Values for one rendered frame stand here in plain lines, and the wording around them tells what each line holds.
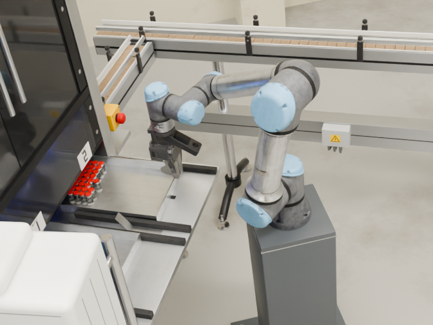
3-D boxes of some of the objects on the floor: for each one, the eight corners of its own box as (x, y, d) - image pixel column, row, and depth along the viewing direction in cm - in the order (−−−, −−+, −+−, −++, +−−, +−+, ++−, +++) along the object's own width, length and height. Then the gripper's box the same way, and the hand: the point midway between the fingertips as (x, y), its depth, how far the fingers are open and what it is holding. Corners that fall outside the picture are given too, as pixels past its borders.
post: (138, 316, 311) (-16, -214, 178) (143, 305, 315) (-4, -219, 183) (152, 318, 309) (6, -215, 177) (156, 307, 313) (18, -221, 181)
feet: (214, 229, 346) (210, 208, 338) (240, 164, 382) (238, 144, 374) (229, 231, 344) (226, 210, 335) (254, 166, 380) (252, 145, 371)
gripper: (153, 117, 231) (164, 167, 244) (144, 134, 224) (155, 184, 237) (178, 119, 228) (187, 169, 241) (169, 136, 222) (179, 187, 235)
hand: (179, 175), depth 238 cm, fingers closed, pressing on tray
